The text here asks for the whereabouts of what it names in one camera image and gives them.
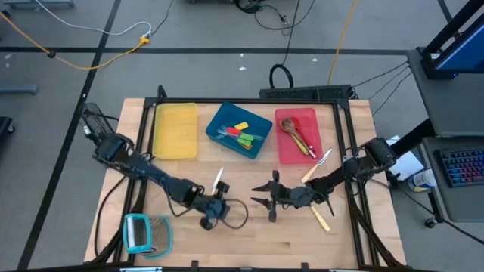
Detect backlit computer keyboard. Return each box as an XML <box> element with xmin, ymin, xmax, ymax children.
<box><xmin>434</xmin><ymin>147</ymin><xmax>484</xmax><ymax>189</ymax></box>

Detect black monitor stand post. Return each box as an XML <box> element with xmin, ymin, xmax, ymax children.
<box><xmin>417</xmin><ymin>0</ymin><xmax>484</xmax><ymax>80</ymax></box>

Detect blue screen monitor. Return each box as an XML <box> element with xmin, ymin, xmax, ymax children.
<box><xmin>433</xmin><ymin>22</ymin><xmax>484</xmax><ymax>75</ymax></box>

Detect blue plastic bin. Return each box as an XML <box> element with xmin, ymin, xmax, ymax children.
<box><xmin>205</xmin><ymin>100</ymin><xmax>274</xmax><ymax>160</ymax></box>

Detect black aluminium table frame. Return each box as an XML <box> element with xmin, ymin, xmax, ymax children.
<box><xmin>90</xmin><ymin>85</ymin><xmax>408</xmax><ymax>272</ymax></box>

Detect red spatula clear handle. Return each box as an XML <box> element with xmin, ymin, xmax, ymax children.
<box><xmin>217</xmin><ymin>126</ymin><xmax>242</xmax><ymax>138</ymax></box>

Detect white labelled bottle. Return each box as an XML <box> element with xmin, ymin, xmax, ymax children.
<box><xmin>407</xmin><ymin>168</ymin><xmax>439</xmax><ymax>193</ymax></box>

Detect yellow floor cable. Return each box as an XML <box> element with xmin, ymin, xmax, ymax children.
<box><xmin>0</xmin><ymin>11</ymin><xmax>151</xmax><ymax>72</ymax></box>

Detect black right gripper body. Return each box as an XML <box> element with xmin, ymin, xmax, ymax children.
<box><xmin>268</xmin><ymin>170</ymin><xmax>300</xmax><ymax>224</ymax></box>

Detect pink plastic bin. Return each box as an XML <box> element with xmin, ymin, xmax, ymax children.
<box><xmin>275</xmin><ymin>107</ymin><xmax>324</xmax><ymax>165</ymax></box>

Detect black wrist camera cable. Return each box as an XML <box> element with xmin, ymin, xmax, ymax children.
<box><xmin>165</xmin><ymin>187</ymin><xmax>250</xmax><ymax>230</ymax></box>

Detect black floor cable bundle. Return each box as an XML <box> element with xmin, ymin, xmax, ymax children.
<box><xmin>234</xmin><ymin>0</ymin><xmax>317</xmax><ymax>37</ymax></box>

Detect yellow hanging cable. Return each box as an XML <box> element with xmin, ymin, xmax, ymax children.
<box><xmin>327</xmin><ymin>0</ymin><xmax>358</xmax><ymax>86</ymax></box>

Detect grey furniture foot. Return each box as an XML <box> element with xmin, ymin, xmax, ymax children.
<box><xmin>3</xmin><ymin>0</ymin><xmax>76</xmax><ymax>9</ymax></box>
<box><xmin>0</xmin><ymin>83</ymin><xmax>40</xmax><ymax>96</ymax></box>

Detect grey keyboard shelf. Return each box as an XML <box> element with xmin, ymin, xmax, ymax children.
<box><xmin>420</xmin><ymin>136</ymin><xmax>484</xmax><ymax>224</ymax></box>

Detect grey side desk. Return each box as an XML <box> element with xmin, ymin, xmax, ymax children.
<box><xmin>406</xmin><ymin>47</ymin><xmax>484</xmax><ymax>138</ymax></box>

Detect dark wooden spoon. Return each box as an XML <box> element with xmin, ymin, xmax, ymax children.
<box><xmin>280</xmin><ymin>117</ymin><xmax>318</xmax><ymax>159</ymax></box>

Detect yellow plastic bin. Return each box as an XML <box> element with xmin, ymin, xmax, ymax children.
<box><xmin>152</xmin><ymin>102</ymin><xmax>199</xmax><ymax>161</ymax></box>

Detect red silicone spoon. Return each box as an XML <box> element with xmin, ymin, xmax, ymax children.
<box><xmin>289</xmin><ymin>116</ymin><xmax>317</xmax><ymax>158</ymax></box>

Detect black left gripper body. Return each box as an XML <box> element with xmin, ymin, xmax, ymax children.
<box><xmin>194</xmin><ymin>193</ymin><xmax>231</xmax><ymax>222</ymax></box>

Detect black hanging cable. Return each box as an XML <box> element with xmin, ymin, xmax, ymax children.
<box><xmin>268</xmin><ymin>0</ymin><xmax>302</xmax><ymax>90</ymax></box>

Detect white paper sheet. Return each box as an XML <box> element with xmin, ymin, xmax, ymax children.
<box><xmin>385</xmin><ymin>134</ymin><xmax>425</xmax><ymax>181</ymax></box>

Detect black chair base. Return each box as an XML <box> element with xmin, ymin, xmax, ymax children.
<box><xmin>0</xmin><ymin>116</ymin><xmax>16</xmax><ymax>136</ymax></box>

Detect black power strip box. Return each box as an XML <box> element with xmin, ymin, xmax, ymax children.
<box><xmin>259</xmin><ymin>85</ymin><xmax>353</xmax><ymax>101</ymax></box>

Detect teal mesh utensil holder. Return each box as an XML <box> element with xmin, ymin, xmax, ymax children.
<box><xmin>123</xmin><ymin>213</ymin><xmax>174</xmax><ymax>260</ymax></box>

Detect white floor cable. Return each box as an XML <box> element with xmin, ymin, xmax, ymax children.
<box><xmin>36</xmin><ymin>0</ymin><xmax>154</xmax><ymax>38</ymax></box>

